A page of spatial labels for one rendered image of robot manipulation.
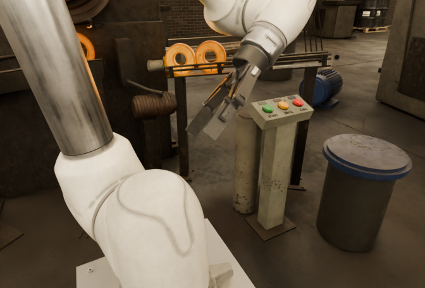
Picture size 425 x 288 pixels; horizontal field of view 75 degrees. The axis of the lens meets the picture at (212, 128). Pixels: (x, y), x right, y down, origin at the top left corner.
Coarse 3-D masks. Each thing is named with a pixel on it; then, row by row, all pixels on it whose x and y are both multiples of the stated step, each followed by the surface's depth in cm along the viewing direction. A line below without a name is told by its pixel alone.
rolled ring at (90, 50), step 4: (80, 36) 131; (84, 36) 132; (80, 40) 132; (84, 40) 132; (88, 40) 133; (84, 44) 133; (88, 44) 134; (88, 48) 134; (92, 48) 135; (88, 52) 135; (92, 52) 136; (88, 56) 136; (92, 56) 137
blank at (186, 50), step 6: (174, 48) 138; (180, 48) 138; (186, 48) 137; (168, 54) 140; (174, 54) 140; (186, 54) 139; (192, 54) 138; (168, 60) 141; (174, 60) 142; (186, 60) 140; (192, 60) 139; (192, 66) 141; (174, 72) 143; (180, 72) 143; (186, 72) 142
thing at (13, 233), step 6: (0, 222) 134; (0, 228) 130; (6, 228) 130; (12, 228) 130; (0, 234) 127; (6, 234) 127; (12, 234) 127; (18, 234) 127; (0, 240) 124; (6, 240) 124; (12, 240) 124; (0, 246) 121
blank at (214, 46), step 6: (204, 42) 135; (210, 42) 135; (216, 42) 135; (198, 48) 137; (204, 48) 136; (210, 48) 136; (216, 48) 135; (222, 48) 135; (198, 54) 138; (204, 54) 140; (216, 54) 137; (222, 54) 136; (198, 60) 139; (204, 60) 139; (216, 60) 138; (222, 60) 138; (204, 66) 140; (210, 72) 141
